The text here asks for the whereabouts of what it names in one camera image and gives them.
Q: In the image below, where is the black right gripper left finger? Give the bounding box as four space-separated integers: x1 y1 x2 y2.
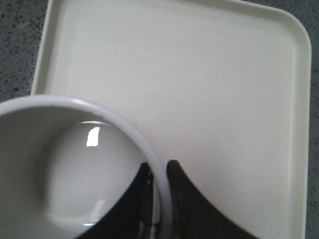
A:
79 163 153 239

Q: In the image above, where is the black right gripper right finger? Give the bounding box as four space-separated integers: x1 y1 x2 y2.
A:
166 160 255 239

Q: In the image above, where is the white smiley mug black handle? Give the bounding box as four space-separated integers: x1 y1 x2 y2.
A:
0 95 173 239

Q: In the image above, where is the cream rectangular plastic tray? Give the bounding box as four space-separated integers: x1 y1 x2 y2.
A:
31 0 312 239

